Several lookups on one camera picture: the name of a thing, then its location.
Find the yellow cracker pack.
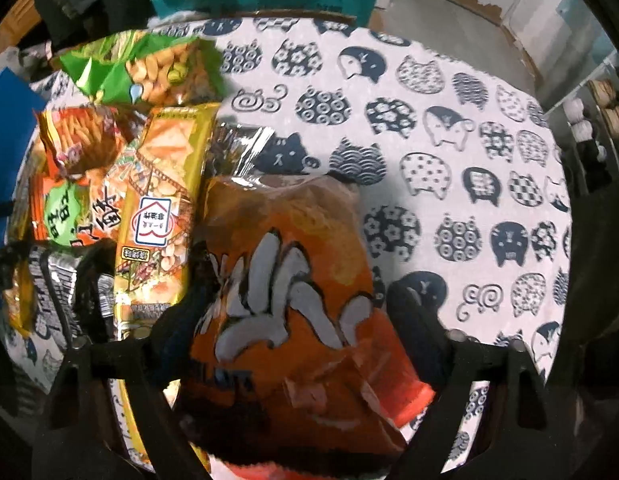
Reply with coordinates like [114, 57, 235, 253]
[2, 150, 47, 338]
[108, 102, 222, 470]

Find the large orange snack bag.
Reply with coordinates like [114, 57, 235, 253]
[176, 176, 433, 478]

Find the orange stick snack bag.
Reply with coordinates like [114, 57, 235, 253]
[36, 105, 134, 178]

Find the black snack bag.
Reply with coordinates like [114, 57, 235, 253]
[28, 240, 115, 351]

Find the green pea snack bag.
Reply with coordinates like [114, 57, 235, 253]
[59, 30, 224, 110]

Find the blue cardboard box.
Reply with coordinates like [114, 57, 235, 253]
[0, 68, 46, 247]

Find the shoe rack with shoes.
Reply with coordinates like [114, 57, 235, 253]
[545, 52, 619, 197]

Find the orange green rice cracker bag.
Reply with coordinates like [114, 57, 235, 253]
[29, 169, 127, 246]

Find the cat pattern tablecloth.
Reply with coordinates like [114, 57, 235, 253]
[3, 15, 574, 476]

